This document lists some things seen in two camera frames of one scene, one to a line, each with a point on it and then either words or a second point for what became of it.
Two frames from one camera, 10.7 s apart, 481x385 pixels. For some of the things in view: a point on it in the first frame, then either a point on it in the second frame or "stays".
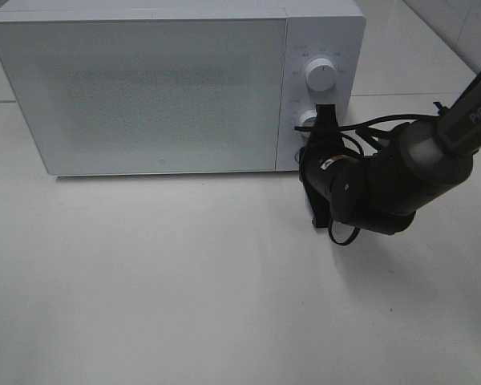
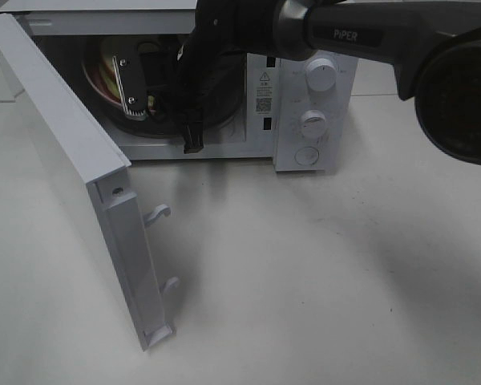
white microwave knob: (309, 119) stays
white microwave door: (157, 95) to (86, 142)
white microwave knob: (320, 74) stays
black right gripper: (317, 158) to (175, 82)
